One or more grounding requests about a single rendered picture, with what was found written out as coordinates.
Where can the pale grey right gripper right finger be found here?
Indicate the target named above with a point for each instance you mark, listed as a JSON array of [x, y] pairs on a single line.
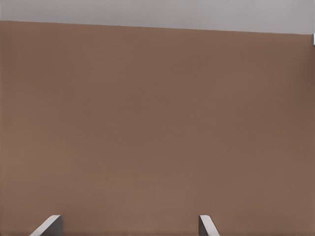
[[206, 226]]

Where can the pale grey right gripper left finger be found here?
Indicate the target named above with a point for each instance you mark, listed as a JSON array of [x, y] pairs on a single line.
[[50, 227]]

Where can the silver frame post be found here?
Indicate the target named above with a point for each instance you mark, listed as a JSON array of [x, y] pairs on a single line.
[[313, 39]]

